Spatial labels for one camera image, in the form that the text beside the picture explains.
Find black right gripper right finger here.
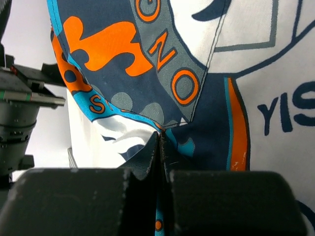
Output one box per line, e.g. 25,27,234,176
159,134,308,236

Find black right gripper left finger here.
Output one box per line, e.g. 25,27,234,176
0,133,159,236

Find colourful patterned shorts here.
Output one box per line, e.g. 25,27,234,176
47,0,315,236

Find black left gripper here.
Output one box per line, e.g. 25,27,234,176
0,46,65,189

